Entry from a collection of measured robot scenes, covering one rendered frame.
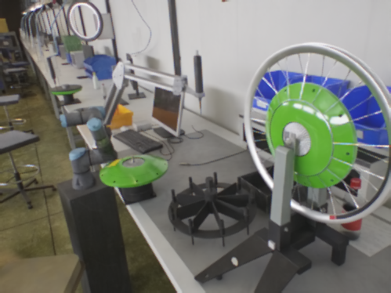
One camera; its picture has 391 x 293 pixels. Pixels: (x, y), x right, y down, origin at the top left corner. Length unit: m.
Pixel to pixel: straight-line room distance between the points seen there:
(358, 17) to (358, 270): 0.96
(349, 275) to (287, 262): 0.22
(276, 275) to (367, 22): 1.02
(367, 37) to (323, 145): 0.70
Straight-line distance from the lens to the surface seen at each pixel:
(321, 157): 0.92
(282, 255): 1.07
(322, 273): 1.18
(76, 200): 1.83
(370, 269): 1.24
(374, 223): 1.44
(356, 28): 1.55
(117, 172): 1.45
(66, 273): 1.74
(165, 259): 1.20
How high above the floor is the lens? 1.71
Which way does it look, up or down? 22 degrees down
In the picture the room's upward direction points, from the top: 4 degrees counter-clockwise
